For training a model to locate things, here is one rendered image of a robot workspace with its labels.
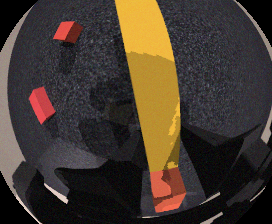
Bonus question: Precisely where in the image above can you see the yellow bar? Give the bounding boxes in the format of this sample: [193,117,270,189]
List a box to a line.
[116,0,187,213]

